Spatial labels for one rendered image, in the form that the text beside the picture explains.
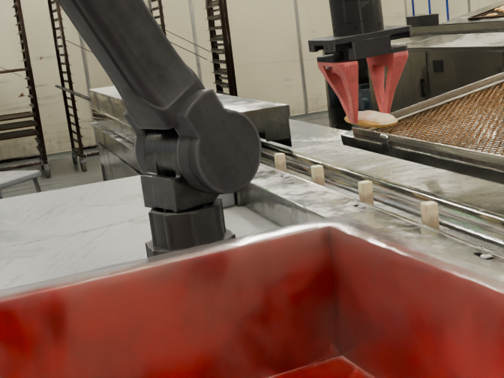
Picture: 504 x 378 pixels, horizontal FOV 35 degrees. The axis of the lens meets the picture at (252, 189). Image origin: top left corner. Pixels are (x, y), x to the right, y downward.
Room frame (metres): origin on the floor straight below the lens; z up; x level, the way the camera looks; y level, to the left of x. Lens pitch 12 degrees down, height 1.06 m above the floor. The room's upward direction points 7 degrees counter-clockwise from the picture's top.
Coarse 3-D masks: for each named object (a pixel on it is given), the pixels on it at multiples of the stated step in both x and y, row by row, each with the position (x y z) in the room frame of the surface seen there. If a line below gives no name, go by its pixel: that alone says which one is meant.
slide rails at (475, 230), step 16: (272, 160) 1.23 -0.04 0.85; (288, 160) 1.21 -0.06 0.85; (336, 176) 1.05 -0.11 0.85; (352, 192) 0.95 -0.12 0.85; (384, 192) 0.92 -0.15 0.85; (400, 208) 0.84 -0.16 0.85; (416, 208) 0.83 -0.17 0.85; (448, 224) 0.75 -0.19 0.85; (464, 224) 0.74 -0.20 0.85; (496, 240) 0.68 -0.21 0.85
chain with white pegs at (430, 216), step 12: (84, 96) 3.43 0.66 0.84; (276, 156) 1.16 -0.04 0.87; (312, 168) 1.03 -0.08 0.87; (312, 180) 1.04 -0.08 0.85; (324, 180) 1.03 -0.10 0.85; (360, 192) 0.90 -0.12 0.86; (372, 192) 0.90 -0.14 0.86; (372, 204) 0.90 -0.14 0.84; (432, 204) 0.76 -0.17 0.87; (432, 216) 0.76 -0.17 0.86
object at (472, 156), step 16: (480, 80) 1.20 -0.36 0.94; (496, 80) 1.21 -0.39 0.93; (448, 96) 1.19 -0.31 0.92; (464, 96) 1.18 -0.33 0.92; (480, 96) 1.16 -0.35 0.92; (496, 96) 1.13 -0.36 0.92; (400, 112) 1.16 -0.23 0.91; (416, 112) 1.16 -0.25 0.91; (432, 112) 1.14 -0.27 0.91; (448, 112) 1.11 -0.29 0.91; (464, 112) 1.08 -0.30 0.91; (480, 112) 1.06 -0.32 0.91; (496, 112) 1.04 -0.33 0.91; (352, 128) 1.14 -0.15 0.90; (368, 128) 1.15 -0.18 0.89; (384, 128) 1.13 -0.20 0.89; (400, 128) 1.10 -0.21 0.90; (448, 128) 1.03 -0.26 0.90; (464, 128) 1.00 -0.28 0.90; (480, 128) 0.98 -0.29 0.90; (496, 128) 0.96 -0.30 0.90; (400, 144) 1.01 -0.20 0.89; (416, 144) 0.97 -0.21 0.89; (432, 144) 0.93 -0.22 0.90; (448, 144) 0.95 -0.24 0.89; (464, 144) 0.94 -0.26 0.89; (496, 144) 0.89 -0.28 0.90; (464, 160) 0.87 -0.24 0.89; (480, 160) 0.84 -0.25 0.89; (496, 160) 0.81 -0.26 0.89
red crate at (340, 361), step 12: (324, 360) 0.53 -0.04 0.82; (336, 360) 0.53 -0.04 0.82; (348, 360) 0.53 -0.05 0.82; (288, 372) 0.52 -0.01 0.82; (300, 372) 0.52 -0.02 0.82; (312, 372) 0.51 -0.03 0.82; (324, 372) 0.51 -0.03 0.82; (336, 372) 0.51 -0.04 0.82; (348, 372) 0.51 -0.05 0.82; (360, 372) 0.50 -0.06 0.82
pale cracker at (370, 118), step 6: (360, 114) 0.92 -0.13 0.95; (366, 114) 0.91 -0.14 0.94; (372, 114) 0.90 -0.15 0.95; (378, 114) 0.90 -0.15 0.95; (384, 114) 0.89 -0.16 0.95; (348, 120) 0.93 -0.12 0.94; (360, 120) 0.90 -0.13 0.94; (366, 120) 0.89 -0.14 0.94; (372, 120) 0.88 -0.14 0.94; (378, 120) 0.88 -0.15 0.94; (384, 120) 0.87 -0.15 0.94; (390, 120) 0.87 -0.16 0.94; (396, 120) 0.88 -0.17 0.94; (366, 126) 0.89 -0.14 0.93; (372, 126) 0.88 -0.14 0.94; (378, 126) 0.87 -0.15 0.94; (384, 126) 0.87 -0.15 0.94
